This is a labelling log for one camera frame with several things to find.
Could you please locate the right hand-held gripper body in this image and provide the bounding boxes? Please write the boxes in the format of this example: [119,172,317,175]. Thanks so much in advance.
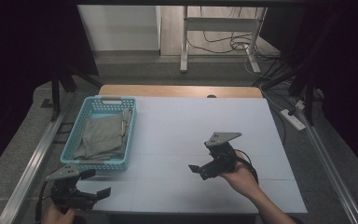
[199,132,242,181]

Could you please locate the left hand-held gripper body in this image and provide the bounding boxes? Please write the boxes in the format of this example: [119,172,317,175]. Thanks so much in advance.
[45,163,100,211]

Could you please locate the blue plastic basket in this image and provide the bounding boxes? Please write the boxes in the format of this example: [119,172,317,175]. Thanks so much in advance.
[59,95,137,173]

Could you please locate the gray pants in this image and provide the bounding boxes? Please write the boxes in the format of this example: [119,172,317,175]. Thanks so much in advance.
[73,108,134,162]

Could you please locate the person's left hand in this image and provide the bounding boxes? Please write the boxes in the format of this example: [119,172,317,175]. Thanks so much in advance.
[41,202,77,224]

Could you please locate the person's right hand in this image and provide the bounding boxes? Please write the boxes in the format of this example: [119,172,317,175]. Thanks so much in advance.
[218,150,261,196]

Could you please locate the pale blue table mat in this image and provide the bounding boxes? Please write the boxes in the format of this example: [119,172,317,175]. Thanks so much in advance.
[76,95,309,216]

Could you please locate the wooden table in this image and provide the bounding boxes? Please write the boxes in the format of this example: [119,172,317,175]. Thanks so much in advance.
[98,84,264,99]

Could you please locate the white power strip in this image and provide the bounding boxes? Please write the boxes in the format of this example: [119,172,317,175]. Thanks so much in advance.
[280,108,307,132]

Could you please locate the black metal stand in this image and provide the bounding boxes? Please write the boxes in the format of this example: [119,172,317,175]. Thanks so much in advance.
[40,60,104,123]
[255,59,324,127]

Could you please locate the black curtain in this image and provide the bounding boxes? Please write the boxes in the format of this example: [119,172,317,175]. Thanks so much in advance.
[259,0,358,183]
[0,0,100,182]

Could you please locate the white cabinet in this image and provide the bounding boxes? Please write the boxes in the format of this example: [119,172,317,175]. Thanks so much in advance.
[76,4,162,52]

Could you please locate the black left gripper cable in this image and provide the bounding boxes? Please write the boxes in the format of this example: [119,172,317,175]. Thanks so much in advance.
[34,180,56,224]

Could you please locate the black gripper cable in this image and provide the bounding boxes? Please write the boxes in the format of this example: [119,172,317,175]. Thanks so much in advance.
[34,180,56,224]
[234,148,260,185]

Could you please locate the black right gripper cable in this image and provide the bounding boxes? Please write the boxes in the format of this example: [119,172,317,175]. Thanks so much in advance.
[234,148,260,185]

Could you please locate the aluminium rail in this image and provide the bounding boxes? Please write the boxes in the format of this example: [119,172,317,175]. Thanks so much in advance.
[0,92,76,224]
[292,99,358,224]

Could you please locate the black floor cable tangle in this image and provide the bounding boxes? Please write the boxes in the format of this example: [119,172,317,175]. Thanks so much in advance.
[186,6,290,89]

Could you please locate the white desk frame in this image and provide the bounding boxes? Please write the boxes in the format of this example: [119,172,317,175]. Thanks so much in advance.
[180,5,269,75]

